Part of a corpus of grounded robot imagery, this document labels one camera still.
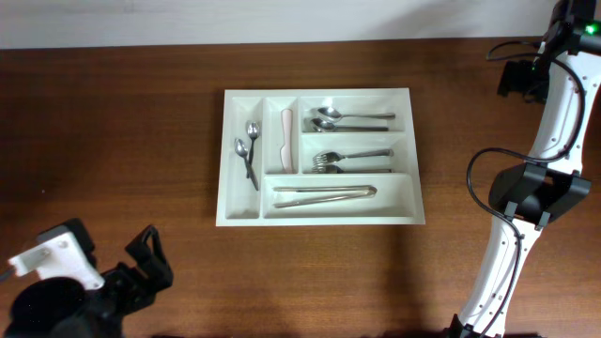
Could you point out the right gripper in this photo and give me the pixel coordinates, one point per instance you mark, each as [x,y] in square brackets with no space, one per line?
[515,77]

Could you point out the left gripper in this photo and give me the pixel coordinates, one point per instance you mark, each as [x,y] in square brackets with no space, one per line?
[155,259]

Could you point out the small steel spoon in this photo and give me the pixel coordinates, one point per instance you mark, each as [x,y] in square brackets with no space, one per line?
[253,131]
[243,151]

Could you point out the steel fork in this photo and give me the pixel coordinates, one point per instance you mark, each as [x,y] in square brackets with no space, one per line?
[332,156]
[334,169]

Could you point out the steel kitchen tongs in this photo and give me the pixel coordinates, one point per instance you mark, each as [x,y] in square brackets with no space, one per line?
[337,193]

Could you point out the steel tablespoon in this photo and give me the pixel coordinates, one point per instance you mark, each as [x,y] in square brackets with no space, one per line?
[320,125]
[335,115]

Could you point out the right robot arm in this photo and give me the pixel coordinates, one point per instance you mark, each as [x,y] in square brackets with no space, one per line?
[563,73]

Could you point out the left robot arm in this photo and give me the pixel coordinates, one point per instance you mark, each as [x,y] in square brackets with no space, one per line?
[72,298]

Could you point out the white plastic cutlery tray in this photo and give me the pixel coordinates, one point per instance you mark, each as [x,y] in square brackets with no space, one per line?
[399,199]

